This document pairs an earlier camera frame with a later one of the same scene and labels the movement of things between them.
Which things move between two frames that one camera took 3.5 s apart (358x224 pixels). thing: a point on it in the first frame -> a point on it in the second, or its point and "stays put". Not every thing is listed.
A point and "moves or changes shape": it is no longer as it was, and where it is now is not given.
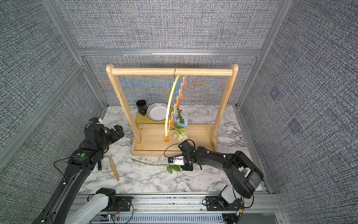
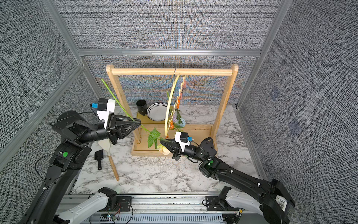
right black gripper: (186, 168) -> (174, 144)
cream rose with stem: (179, 135) moves or changes shape
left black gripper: (116, 136) -> (114, 132)
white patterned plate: (157, 111) stays put
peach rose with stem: (169, 168) -> (154, 136)
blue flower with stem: (182, 122) -> (175, 119)
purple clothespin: (174, 119) stays put
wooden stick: (113, 168) stays put
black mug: (142, 107) stays put
